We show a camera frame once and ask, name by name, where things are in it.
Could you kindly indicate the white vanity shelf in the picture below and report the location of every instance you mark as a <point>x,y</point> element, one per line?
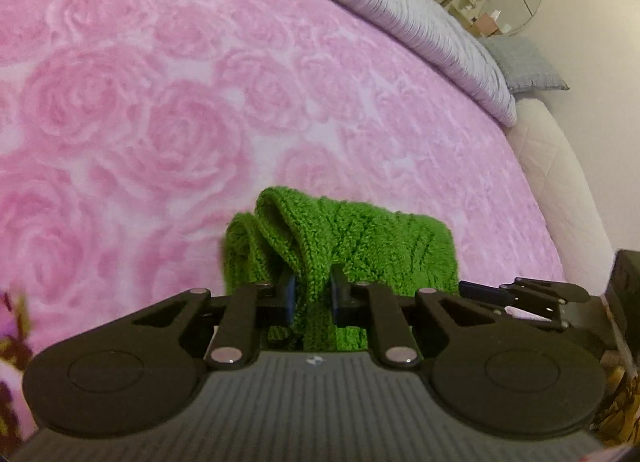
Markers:
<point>468,13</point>

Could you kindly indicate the grey checked pillow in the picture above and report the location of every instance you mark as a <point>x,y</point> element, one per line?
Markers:
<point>523,65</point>

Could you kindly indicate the grey striped duvet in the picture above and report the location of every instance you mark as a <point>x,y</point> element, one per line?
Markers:
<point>425,28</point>

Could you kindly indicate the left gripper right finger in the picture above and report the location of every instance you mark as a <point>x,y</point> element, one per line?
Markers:
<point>489,367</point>

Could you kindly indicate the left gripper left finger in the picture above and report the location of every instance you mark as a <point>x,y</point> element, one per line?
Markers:
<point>141,370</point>

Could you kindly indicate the green knitted sweater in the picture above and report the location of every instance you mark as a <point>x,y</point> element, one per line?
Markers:
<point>289,229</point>

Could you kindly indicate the white quilted headboard cushion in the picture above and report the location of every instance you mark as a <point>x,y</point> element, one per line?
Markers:
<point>561,190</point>

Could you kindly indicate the pink rose blanket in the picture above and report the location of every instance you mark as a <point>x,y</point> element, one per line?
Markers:
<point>132,131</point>

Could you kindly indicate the oval vanity mirror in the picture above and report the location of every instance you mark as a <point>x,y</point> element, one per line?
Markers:
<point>511,16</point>

